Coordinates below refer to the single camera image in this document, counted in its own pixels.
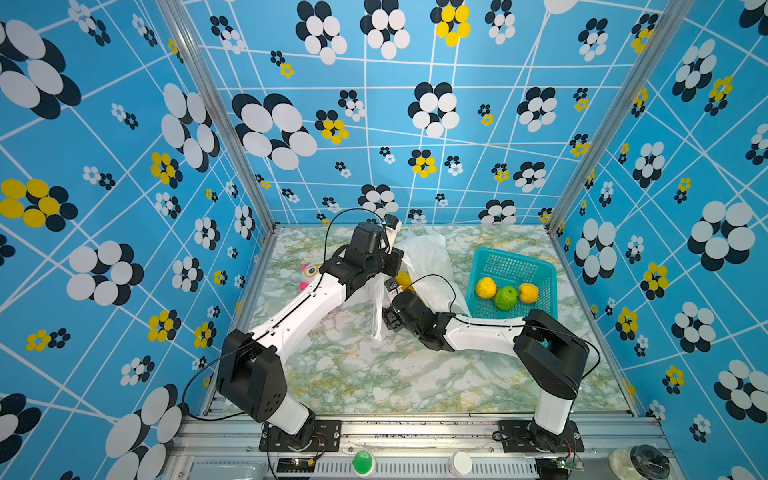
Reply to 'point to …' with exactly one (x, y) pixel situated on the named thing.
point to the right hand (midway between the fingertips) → (394, 302)
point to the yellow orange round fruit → (529, 293)
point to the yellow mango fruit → (404, 280)
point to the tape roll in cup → (638, 462)
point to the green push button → (362, 462)
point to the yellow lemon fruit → (486, 288)
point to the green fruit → (506, 298)
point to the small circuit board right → (557, 468)
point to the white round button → (460, 463)
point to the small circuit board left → (295, 465)
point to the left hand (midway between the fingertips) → (402, 250)
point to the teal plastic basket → (511, 270)
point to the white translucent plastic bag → (427, 261)
